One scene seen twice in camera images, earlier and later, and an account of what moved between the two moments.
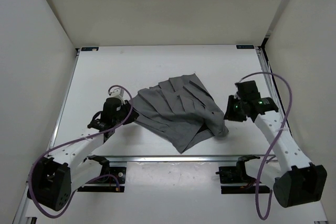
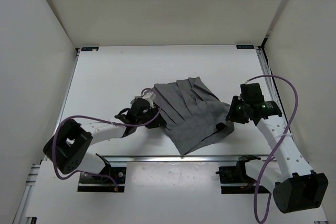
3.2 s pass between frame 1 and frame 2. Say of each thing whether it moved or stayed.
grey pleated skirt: moved
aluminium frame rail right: stayed
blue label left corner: stayed
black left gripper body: moved
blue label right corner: stayed
